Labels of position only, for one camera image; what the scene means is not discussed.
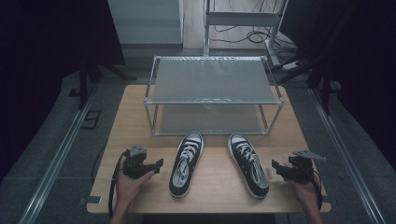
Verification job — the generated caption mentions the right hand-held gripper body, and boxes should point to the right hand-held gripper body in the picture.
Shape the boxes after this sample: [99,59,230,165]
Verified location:
[288,149,328,184]

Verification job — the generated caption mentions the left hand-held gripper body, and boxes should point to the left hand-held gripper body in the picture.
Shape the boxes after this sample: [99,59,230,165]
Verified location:
[122,144,157,180]

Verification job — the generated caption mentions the black canvas sneaker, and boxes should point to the black canvas sneaker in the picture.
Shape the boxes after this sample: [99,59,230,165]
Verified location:
[227,132,270,201]
[168,131,205,200]

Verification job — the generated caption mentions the metal shoe rack grey shelves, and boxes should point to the metal shoe rack grey shelves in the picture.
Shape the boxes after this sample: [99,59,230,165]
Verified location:
[143,54,285,137]

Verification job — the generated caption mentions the black floor stand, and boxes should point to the black floor stand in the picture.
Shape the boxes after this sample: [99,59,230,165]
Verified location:
[68,59,138,110]

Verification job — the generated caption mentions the white power strip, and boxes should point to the white power strip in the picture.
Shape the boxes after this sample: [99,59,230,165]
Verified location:
[281,60,304,72]

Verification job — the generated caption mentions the dark curtain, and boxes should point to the dark curtain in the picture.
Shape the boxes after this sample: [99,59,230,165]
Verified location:
[0,0,126,183]
[278,0,396,172]

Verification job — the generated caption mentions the white panel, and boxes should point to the white panel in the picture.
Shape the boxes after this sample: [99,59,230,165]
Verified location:
[106,0,185,47]

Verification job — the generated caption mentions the white metal stand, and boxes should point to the white metal stand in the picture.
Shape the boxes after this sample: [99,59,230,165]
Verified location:
[202,0,290,68]

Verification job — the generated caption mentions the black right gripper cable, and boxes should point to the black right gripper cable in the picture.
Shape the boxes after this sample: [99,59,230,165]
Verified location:
[310,169,324,211]

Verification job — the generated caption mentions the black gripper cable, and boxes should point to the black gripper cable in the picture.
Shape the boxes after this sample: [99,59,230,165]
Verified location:
[310,169,324,211]
[107,149,130,219]

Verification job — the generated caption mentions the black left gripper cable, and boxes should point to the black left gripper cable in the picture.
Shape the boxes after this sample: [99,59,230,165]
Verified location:
[107,149,130,219]

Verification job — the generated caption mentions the metal floor rail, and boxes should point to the metal floor rail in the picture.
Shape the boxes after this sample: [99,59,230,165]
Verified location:
[17,83,98,224]
[307,88,388,224]

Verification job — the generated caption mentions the black floor cables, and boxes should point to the black floor cables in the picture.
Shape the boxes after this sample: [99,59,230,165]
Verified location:
[207,0,302,54]

